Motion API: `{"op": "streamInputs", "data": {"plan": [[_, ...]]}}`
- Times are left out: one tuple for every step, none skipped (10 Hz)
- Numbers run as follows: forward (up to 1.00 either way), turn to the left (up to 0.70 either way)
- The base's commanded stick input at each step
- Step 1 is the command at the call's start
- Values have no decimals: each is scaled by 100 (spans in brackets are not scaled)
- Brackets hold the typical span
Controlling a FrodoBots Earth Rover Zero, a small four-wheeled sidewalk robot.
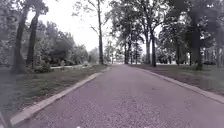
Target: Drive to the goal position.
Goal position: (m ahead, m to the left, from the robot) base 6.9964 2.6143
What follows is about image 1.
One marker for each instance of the tall thin tree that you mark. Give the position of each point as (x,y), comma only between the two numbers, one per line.
(100,36)

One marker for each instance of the grey asphalt road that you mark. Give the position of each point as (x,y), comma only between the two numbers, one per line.
(133,100)

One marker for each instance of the row of trees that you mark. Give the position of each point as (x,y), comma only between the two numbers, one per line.
(153,50)
(18,50)

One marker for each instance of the pale side path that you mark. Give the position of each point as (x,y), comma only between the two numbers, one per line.
(66,66)

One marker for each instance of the green bush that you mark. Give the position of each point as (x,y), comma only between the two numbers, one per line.
(43,69)

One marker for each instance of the pale concrete kerb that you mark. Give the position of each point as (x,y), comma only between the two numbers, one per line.
(186,86)
(50,100)

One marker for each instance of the grass verge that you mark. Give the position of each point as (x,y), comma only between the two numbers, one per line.
(40,83)
(200,75)

